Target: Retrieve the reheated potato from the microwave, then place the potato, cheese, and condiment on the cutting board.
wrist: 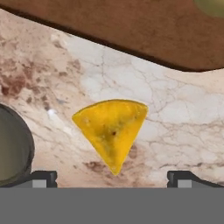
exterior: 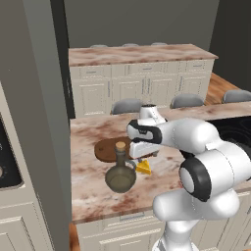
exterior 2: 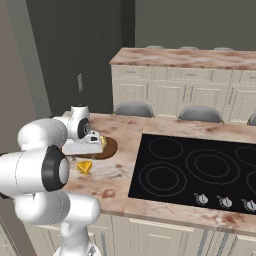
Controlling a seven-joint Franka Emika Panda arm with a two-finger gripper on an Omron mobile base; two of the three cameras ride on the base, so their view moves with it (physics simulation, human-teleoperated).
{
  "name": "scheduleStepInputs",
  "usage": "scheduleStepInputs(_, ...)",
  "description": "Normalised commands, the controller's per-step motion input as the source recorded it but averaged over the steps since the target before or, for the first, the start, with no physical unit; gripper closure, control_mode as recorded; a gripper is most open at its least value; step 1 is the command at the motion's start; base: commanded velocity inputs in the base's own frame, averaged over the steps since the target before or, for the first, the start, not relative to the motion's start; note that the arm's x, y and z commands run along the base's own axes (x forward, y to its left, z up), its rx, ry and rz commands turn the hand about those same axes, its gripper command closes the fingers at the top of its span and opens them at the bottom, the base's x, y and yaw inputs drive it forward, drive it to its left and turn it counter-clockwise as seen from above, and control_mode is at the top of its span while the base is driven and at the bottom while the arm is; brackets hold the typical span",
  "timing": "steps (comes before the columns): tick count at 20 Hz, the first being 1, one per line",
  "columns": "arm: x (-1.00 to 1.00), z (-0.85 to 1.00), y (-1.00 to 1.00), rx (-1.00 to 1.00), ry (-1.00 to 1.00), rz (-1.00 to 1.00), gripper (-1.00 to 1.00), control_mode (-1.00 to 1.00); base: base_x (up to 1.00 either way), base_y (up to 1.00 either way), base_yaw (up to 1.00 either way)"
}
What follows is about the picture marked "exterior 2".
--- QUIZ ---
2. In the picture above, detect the grey wall socket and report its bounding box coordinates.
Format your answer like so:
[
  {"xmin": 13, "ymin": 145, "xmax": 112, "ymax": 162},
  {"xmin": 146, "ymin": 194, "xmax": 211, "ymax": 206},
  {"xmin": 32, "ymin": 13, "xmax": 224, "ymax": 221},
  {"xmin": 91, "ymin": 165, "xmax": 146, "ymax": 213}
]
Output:
[{"xmin": 76, "ymin": 73, "xmax": 84, "ymax": 93}]

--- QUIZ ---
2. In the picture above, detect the brown oval cutting board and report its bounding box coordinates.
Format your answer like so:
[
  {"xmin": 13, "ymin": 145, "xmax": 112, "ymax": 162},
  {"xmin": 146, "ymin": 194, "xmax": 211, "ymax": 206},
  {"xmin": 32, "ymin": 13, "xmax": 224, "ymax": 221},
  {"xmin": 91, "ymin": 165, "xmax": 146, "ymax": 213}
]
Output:
[{"xmin": 67, "ymin": 135, "xmax": 119, "ymax": 161}]

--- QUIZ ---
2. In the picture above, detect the black glass hob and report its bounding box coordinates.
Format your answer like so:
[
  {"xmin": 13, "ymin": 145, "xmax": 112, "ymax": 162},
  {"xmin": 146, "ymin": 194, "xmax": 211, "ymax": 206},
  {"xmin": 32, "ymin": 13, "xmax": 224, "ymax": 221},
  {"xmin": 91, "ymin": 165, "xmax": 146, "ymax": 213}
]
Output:
[{"xmin": 127, "ymin": 133, "xmax": 256, "ymax": 216}]

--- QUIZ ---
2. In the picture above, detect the yellow cheese wedge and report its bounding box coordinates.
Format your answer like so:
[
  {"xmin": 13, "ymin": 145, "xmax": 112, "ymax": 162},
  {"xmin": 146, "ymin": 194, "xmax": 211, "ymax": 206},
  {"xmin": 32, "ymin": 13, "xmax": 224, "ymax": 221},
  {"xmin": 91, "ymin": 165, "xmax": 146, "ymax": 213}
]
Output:
[{"xmin": 75, "ymin": 160, "xmax": 93, "ymax": 177}]

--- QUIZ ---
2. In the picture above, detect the grey cupboard handle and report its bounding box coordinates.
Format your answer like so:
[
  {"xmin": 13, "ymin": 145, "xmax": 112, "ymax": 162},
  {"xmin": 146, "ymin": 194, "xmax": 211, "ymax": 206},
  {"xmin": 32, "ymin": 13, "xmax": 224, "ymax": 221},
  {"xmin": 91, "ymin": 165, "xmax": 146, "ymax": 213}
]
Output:
[
  {"xmin": 217, "ymin": 232, "xmax": 232, "ymax": 256},
  {"xmin": 99, "ymin": 230, "xmax": 108, "ymax": 256},
  {"xmin": 196, "ymin": 229, "xmax": 210, "ymax": 256}
]

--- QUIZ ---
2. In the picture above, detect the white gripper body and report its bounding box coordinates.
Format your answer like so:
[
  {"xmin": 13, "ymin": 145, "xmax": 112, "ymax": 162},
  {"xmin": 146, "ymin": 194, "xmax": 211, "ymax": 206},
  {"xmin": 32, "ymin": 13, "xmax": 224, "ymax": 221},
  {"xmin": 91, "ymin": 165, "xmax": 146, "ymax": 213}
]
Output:
[{"xmin": 61, "ymin": 138, "xmax": 104, "ymax": 157}]

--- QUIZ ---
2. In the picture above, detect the silver hob knob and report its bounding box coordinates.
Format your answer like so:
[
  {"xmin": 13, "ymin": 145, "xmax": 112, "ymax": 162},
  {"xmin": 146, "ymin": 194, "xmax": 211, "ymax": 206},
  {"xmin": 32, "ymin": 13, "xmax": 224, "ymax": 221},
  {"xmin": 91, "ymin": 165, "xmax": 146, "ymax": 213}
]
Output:
[
  {"xmin": 194, "ymin": 192, "xmax": 210, "ymax": 206},
  {"xmin": 241, "ymin": 198, "xmax": 256, "ymax": 213},
  {"xmin": 217, "ymin": 195, "xmax": 234, "ymax": 209}
]

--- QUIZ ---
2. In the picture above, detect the cream island cupboard run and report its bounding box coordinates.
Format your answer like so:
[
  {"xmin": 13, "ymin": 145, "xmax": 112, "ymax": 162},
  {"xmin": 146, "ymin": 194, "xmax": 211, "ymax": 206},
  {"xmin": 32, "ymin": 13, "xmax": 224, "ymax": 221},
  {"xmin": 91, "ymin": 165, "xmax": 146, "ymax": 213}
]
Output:
[{"xmin": 110, "ymin": 64, "xmax": 256, "ymax": 125}]

